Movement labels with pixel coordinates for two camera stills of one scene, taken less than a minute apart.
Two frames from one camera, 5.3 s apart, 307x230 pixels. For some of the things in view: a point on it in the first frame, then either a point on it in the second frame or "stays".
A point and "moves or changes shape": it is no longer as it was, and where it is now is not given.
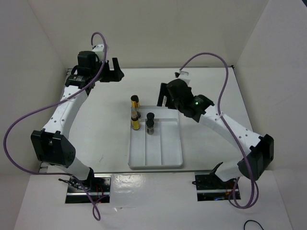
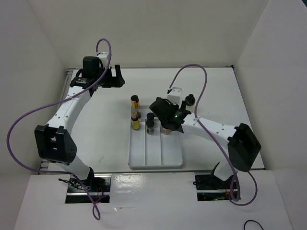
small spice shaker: (150, 116) stays
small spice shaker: (150, 128) stays
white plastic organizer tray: (161, 150) stays
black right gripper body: (173, 103) -> (175, 107)
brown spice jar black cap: (164, 100) moves or changes shape
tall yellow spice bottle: (135, 106) stays
